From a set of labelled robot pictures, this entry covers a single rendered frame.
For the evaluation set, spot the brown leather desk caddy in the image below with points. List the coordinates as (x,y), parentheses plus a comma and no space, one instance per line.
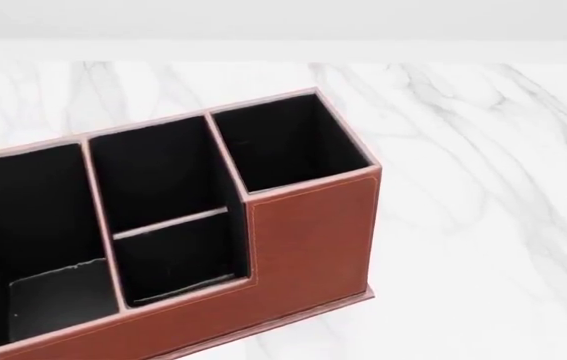
(308,240)

